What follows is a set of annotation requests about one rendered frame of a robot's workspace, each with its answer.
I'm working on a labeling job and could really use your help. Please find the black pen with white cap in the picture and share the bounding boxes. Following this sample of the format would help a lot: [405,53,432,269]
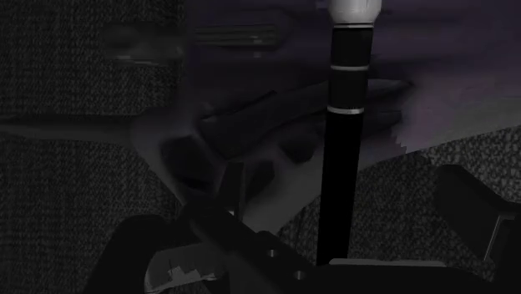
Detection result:
[316,0,383,266]

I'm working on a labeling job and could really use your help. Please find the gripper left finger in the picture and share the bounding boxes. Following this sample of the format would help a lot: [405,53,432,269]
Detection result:
[84,161,326,294]

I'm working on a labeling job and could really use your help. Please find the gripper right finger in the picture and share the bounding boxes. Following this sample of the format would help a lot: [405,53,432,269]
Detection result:
[432,164,521,294]

